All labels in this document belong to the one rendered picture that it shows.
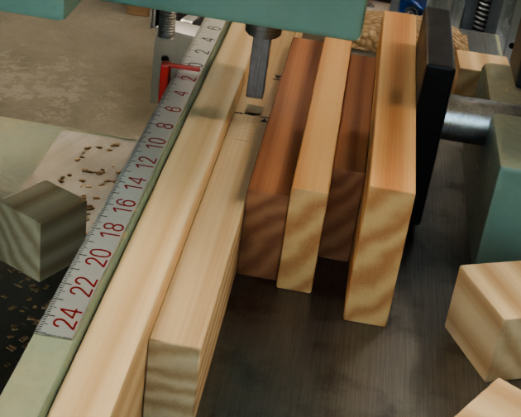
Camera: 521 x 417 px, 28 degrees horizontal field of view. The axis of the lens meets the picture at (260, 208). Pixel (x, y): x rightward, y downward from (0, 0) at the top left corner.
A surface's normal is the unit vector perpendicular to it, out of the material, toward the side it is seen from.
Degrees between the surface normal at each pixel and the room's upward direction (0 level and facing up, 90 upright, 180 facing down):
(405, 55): 0
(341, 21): 90
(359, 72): 0
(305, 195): 90
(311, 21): 90
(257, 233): 90
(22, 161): 0
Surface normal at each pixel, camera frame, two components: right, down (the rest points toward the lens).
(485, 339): -0.95, 0.05
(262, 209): -0.13, 0.48
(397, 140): 0.12, -0.86
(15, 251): -0.57, 0.35
